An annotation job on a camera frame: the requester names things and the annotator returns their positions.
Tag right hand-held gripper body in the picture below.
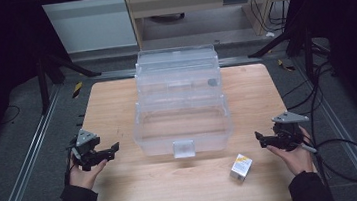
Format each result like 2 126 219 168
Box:
269 109 313 154

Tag person's right hand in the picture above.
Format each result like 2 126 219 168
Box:
264 125 317 179

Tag clear plastic storage box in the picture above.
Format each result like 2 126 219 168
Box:
124 41 236 164

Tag person's left hand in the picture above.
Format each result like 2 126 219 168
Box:
66 152 111 192

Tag cables under wooden desk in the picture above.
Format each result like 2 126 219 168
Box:
248 0 294 35

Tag small white yellow carton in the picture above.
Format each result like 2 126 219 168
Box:
228 152 256 183

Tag left hand-held gripper cable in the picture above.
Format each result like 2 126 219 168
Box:
60 142 82 187

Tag bundle of black cables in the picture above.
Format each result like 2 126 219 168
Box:
277 58 345 147

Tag white cabinet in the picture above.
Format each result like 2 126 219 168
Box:
41 0 139 57

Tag black metal stand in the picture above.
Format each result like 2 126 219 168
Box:
244 15 324 89
33 38 106 116

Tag aluminium floor rail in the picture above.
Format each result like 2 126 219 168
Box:
292 53 357 201
0 84 74 201

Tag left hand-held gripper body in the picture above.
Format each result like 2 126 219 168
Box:
68 127 107 174

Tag yellow black tape piece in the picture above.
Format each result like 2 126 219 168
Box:
70 80 86 100
277 57 297 73

